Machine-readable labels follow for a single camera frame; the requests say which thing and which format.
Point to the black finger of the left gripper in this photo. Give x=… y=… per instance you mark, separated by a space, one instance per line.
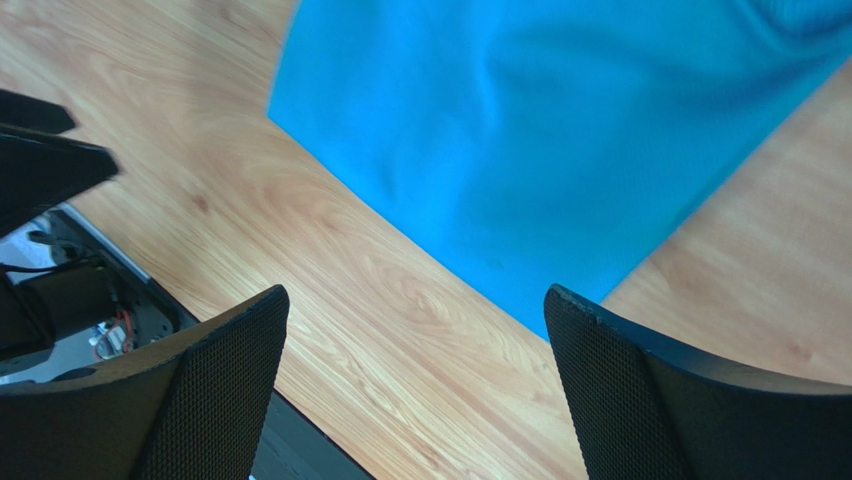
x=40 y=168

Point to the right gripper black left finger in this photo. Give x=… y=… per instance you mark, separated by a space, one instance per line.
x=189 y=406

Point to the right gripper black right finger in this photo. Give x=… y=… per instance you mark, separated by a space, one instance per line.
x=647 y=406

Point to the teal t shirt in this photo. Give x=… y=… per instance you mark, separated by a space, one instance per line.
x=527 y=143

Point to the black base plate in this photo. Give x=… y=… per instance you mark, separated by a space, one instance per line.
x=91 y=303

